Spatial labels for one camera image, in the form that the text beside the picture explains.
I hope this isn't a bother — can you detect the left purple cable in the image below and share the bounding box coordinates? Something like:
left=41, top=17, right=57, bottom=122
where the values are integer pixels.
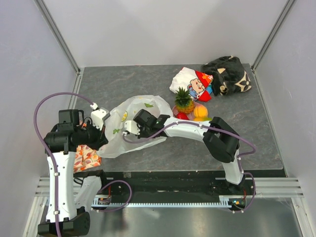
left=33, top=92, right=134, bottom=237

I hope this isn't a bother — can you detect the white plastic bag fruit print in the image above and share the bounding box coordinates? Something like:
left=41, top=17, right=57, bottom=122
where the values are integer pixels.
left=97, top=95, right=173, bottom=158

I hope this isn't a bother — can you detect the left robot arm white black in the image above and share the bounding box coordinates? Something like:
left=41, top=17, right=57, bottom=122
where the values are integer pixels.
left=38, top=108, right=110, bottom=237

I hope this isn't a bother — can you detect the fake yellow fruit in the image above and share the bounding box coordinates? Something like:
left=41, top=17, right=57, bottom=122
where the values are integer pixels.
left=193, top=117, right=212, bottom=121

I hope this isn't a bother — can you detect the left aluminium frame post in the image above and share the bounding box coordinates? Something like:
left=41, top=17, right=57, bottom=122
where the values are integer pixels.
left=33, top=0, right=82, bottom=75

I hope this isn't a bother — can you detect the fake orange peach fruit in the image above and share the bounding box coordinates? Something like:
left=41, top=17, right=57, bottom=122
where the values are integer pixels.
left=193, top=105, right=208, bottom=118

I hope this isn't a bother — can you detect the orange floral cloth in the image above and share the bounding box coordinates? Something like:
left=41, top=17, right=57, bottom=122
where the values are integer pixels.
left=74, top=145, right=101, bottom=173

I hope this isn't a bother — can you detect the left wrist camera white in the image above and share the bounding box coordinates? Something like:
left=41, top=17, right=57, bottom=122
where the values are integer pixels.
left=90, top=103, right=111, bottom=130

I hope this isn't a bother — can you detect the pink plate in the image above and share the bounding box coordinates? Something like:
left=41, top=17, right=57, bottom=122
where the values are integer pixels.
left=172, top=103, right=212, bottom=121

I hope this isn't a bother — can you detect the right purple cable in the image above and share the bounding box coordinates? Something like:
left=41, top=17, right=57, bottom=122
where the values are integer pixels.
left=121, top=123, right=257, bottom=214

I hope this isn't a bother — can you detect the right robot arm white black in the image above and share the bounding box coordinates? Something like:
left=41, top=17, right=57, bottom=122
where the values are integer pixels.
left=133, top=109, right=245, bottom=195

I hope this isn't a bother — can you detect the aluminium frame post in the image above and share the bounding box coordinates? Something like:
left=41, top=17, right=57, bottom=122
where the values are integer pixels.
left=33, top=0, right=82, bottom=75
left=251, top=0, right=297, bottom=72

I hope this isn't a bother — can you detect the red fake bell pepper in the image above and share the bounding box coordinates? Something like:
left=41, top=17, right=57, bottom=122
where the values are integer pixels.
left=176, top=112, right=190, bottom=120

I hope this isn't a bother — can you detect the right aluminium frame post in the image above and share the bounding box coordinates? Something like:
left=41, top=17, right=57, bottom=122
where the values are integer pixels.
left=251, top=0, right=297, bottom=72

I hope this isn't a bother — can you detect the grey slotted cable duct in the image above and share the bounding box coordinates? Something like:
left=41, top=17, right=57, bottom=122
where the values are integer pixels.
left=91, top=197, right=232, bottom=208

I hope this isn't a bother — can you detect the purple cable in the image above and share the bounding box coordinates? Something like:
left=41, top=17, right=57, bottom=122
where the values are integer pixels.
left=121, top=123, right=257, bottom=214
left=33, top=92, right=134, bottom=237

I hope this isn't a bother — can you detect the fake pineapple green crown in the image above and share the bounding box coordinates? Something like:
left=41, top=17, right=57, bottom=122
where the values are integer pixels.
left=175, top=87, right=195, bottom=114

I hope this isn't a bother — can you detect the black beige patterned cloth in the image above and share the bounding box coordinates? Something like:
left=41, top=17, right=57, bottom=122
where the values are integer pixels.
left=200, top=56, right=252, bottom=96

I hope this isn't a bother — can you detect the white cartoon print cloth bag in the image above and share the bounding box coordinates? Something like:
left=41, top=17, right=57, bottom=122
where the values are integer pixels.
left=169, top=67, right=213, bottom=102

